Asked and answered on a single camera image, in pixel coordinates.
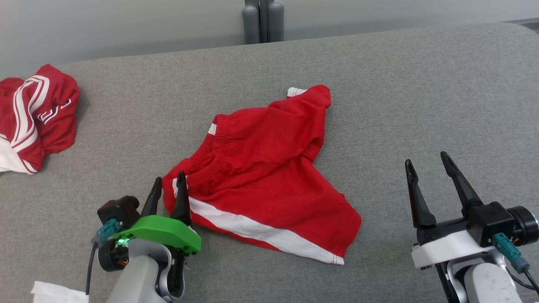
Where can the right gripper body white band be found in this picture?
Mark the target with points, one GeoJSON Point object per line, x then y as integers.
{"type": "Point", "coordinates": [446, 248]}

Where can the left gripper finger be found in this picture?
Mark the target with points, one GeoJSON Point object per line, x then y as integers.
{"type": "Point", "coordinates": [182, 202]}
{"type": "Point", "coordinates": [152, 200]}

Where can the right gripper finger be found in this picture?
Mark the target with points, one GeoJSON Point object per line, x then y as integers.
{"type": "Point", "coordinates": [461, 185]}
{"type": "Point", "coordinates": [419, 202]}

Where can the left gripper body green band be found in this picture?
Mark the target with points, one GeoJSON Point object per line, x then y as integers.
{"type": "Point", "coordinates": [164, 233]}

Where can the red shorts white stripe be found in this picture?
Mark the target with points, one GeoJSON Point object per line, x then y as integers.
{"type": "Point", "coordinates": [261, 160]}

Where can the red white sports jersey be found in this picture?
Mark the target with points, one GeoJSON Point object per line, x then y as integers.
{"type": "Point", "coordinates": [54, 126]}

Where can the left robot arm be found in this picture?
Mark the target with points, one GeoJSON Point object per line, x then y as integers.
{"type": "Point", "coordinates": [139, 277]}

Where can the white cloth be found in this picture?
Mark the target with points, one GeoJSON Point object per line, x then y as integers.
{"type": "Point", "coordinates": [54, 294]}

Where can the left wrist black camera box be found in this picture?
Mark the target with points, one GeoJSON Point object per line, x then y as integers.
{"type": "Point", "coordinates": [120, 210]}

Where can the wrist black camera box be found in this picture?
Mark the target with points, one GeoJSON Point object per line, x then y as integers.
{"type": "Point", "coordinates": [488, 221]}
{"type": "Point", "coordinates": [120, 210]}

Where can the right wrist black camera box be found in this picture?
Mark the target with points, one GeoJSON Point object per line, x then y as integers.
{"type": "Point", "coordinates": [488, 221]}

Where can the dark grey stand post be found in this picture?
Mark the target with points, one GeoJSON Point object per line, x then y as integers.
{"type": "Point", "coordinates": [252, 25]}

